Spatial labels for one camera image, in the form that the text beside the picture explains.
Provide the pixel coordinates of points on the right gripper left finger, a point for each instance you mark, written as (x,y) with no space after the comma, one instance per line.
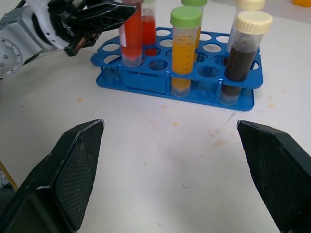
(60,184)

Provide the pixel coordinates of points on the clear tube yellow cap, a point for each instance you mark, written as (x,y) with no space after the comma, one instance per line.
(250,3)

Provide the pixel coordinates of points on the blue test tube rack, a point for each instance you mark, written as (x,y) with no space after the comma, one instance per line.
(145,81)

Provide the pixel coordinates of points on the brown tube cream cap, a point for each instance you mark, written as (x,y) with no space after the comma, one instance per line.
(240,63)

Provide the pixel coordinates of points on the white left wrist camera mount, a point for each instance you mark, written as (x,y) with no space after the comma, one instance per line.
(36,6)

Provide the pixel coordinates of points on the orange soda bottle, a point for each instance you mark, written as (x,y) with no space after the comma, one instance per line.
(302,2)

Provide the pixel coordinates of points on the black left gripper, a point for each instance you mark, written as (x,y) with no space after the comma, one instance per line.
(63,17)

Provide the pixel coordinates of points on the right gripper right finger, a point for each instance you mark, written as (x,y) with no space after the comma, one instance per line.
(281,174)

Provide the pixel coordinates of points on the red tube green cap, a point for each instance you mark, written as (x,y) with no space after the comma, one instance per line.
(148,31)

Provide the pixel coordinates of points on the orange tube green cap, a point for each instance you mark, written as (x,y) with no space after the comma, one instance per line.
(194,2)
(184,55)

